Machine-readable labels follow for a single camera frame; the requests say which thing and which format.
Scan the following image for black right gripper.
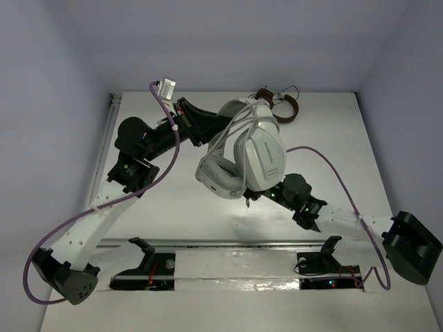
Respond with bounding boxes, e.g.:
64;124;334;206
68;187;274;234
232;163;297;212

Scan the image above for white over-ear headphones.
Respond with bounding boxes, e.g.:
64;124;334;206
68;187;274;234
195;98;287;199

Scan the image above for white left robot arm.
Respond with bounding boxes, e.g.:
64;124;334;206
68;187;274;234
23;98;231;305

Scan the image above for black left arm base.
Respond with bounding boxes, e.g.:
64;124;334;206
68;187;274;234
109;237;176;291

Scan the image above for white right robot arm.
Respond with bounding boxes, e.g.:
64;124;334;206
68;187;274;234
244;174;442;285

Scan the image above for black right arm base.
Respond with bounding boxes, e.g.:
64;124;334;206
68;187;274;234
293;236;363;291

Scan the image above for brown silver headphones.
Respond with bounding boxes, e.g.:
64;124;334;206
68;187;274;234
254;88;299;125

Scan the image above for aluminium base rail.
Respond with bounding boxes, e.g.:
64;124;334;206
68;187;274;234
96;237;347;250

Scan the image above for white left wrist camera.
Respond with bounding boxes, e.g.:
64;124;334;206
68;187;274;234
156;77;177;102

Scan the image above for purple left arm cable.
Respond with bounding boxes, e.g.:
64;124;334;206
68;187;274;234
22;81;181;305

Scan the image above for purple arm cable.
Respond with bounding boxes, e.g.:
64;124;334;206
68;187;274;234
285;145;392;291
22;81;181;305

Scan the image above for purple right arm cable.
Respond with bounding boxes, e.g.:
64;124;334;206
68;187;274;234
285;145;392;291

